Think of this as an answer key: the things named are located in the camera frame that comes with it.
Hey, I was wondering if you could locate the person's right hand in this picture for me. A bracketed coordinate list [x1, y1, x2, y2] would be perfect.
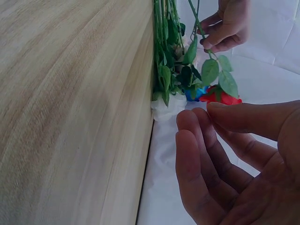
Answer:
[175, 100, 300, 225]

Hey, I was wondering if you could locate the person's left hand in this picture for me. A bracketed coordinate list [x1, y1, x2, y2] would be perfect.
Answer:
[198, 0, 250, 53]

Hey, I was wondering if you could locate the red artificial rose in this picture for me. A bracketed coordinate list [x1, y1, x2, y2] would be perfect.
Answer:
[187, 0, 243, 105]

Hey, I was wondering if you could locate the pale pink artificial rose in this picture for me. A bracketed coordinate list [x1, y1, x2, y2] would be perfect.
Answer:
[164, 0, 203, 70]

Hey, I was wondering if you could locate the blue artificial rose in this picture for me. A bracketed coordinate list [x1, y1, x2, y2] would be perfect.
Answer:
[178, 67, 210, 103]

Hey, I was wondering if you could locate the white artificial rose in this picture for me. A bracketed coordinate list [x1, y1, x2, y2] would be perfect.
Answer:
[150, 0, 188, 122]

